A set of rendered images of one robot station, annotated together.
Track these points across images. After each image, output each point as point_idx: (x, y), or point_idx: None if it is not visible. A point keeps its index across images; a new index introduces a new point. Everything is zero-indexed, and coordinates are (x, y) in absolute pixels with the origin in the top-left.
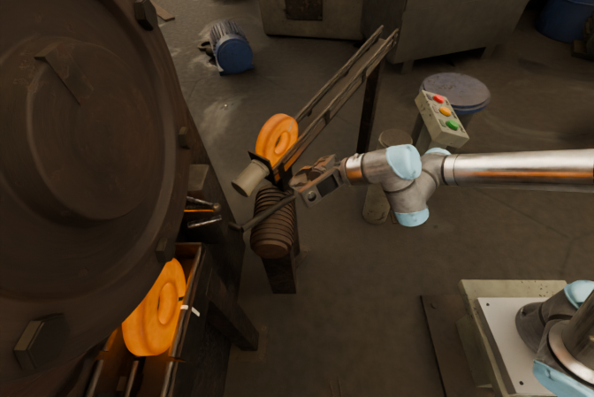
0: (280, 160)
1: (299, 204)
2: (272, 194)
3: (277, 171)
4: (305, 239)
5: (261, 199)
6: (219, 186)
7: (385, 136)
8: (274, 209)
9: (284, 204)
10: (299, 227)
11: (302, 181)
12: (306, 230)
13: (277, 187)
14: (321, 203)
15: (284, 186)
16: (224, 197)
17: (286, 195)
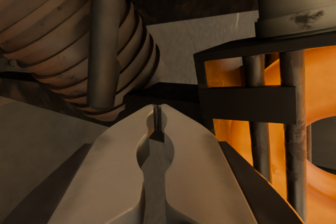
0: (304, 117)
1: (71, 136)
2: (139, 57)
3: (258, 77)
4: (9, 114)
5: (143, 30)
6: (189, 14)
7: None
8: None
9: (96, 43)
10: (37, 117)
11: (176, 172)
12: (24, 124)
13: (147, 84)
14: (50, 168)
15: (145, 101)
16: (162, 17)
17: (116, 85)
